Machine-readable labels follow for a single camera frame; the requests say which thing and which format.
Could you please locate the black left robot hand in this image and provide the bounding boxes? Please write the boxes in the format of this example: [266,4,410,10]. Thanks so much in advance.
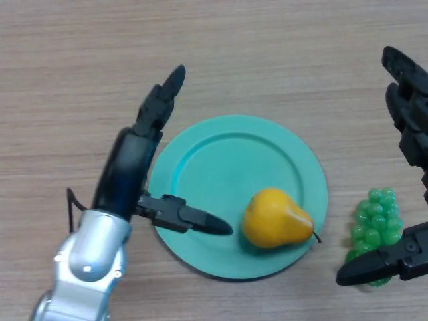
[90,64,234,237]

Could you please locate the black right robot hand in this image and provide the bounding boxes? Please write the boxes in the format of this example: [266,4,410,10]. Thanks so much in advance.
[335,45,428,287]

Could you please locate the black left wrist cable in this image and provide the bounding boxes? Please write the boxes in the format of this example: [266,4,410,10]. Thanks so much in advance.
[66,187,90,235]

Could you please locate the green grape bunch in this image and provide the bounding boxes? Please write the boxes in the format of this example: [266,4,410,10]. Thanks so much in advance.
[346,187,404,288]

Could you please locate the teal green round plate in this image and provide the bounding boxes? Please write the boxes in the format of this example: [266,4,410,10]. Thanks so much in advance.
[146,115,329,282]

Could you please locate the yellow pear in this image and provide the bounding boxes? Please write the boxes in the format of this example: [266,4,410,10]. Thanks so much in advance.
[241,187,323,250]

